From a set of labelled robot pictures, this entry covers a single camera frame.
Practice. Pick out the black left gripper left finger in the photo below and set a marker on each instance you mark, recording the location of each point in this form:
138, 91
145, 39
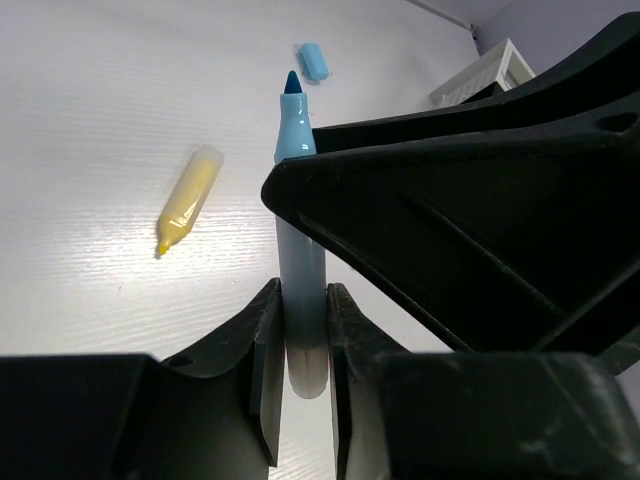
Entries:
210, 411

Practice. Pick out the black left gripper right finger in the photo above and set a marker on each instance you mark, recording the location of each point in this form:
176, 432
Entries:
506, 415

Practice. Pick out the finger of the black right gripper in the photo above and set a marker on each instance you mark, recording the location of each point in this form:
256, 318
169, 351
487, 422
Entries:
506, 224

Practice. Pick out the blue highlighter pen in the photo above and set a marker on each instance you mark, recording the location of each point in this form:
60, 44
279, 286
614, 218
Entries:
302, 262

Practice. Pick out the white organizer container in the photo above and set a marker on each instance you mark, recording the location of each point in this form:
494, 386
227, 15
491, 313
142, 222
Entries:
499, 70

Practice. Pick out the yellow highlighter pen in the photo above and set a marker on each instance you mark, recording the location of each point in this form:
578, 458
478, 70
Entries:
188, 197

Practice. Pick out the blue highlighter cap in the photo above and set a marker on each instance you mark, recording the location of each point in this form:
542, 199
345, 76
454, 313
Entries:
312, 61

